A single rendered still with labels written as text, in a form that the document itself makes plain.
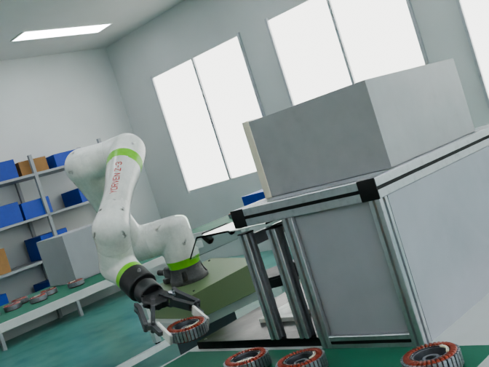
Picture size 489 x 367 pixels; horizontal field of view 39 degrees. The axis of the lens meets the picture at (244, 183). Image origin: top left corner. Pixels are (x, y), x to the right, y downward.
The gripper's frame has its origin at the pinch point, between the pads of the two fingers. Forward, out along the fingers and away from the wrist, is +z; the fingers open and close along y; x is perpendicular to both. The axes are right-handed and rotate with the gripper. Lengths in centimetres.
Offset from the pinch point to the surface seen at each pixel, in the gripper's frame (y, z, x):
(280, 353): -9.9, 25.4, 4.7
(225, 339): -11.4, 3.3, -7.7
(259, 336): -14.4, 13.1, -1.1
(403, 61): -465, -275, -87
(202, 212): -411, -513, -363
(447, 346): -11, 66, 36
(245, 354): -2.0, 21.3, 5.6
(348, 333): -16.6, 39.4, 17.7
